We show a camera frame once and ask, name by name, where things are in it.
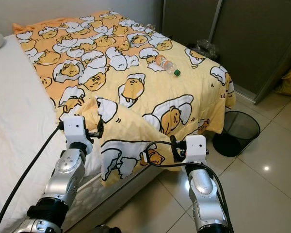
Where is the bed with white sheet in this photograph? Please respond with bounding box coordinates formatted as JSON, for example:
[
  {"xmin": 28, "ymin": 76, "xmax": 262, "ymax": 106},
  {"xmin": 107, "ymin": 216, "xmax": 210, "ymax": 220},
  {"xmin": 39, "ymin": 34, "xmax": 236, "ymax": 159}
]
[{"xmin": 0, "ymin": 34, "xmax": 161, "ymax": 233}]

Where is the black mesh waste bin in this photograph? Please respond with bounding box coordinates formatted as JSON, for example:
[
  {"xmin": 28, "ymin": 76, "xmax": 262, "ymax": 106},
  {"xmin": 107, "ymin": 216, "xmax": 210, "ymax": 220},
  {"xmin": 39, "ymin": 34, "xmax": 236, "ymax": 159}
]
[{"xmin": 212, "ymin": 111, "xmax": 261, "ymax": 157}]

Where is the grey sliding door wardrobe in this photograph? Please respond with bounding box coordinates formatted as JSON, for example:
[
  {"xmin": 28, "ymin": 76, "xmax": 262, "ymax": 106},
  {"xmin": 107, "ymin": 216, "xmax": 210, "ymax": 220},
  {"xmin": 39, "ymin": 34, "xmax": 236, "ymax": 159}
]
[{"xmin": 161, "ymin": 0, "xmax": 291, "ymax": 103}]

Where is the clear crumpled plastic bag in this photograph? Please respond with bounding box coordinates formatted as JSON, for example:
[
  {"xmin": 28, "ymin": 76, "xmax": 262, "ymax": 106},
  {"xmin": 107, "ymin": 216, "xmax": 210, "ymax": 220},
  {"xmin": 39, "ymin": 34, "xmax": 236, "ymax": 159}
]
[{"xmin": 195, "ymin": 40, "xmax": 219, "ymax": 61}]

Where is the yellow cartoon egg blanket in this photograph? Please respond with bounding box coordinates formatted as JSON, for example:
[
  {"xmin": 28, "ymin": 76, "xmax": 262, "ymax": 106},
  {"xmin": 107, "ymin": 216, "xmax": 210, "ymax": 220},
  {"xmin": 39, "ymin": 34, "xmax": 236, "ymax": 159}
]
[{"xmin": 12, "ymin": 10, "xmax": 237, "ymax": 187}]

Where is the clear plastic bottle green cap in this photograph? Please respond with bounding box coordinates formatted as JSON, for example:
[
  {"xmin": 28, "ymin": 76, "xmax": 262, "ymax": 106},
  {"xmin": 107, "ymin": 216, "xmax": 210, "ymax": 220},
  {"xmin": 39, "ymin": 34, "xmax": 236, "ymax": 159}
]
[{"xmin": 155, "ymin": 54, "xmax": 181, "ymax": 77}]

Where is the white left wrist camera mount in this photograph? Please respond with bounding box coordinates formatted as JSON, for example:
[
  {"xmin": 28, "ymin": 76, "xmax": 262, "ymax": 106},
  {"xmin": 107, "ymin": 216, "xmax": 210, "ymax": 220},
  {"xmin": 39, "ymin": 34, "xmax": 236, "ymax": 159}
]
[{"xmin": 63, "ymin": 116, "xmax": 91, "ymax": 144}]

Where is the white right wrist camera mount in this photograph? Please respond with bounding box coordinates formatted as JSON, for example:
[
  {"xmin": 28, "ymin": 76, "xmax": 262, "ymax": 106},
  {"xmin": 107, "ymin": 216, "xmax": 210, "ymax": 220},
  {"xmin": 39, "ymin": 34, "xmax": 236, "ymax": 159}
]
[{"xmin": 184, "ymin": 135, "xmax": 208, "ymax": 164}]

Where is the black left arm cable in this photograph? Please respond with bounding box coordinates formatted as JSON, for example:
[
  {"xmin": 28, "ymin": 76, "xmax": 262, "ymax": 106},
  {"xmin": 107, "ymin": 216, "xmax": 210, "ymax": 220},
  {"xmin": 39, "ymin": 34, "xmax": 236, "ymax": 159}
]
[{"xmin": 0, "ymin": 122, "xmax": 65, "ymax": 233}]

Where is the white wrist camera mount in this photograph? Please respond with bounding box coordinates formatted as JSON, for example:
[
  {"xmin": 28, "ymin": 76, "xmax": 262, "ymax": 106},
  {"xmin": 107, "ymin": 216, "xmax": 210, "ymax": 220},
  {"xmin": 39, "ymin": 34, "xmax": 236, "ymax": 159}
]
[
  {"xmin": 63, "ymin": 116, "xmax": 91, "ymax": 144},
  {"xmin": 184, "ymin": 135, "xmax": 208, "ymax": 164}
]

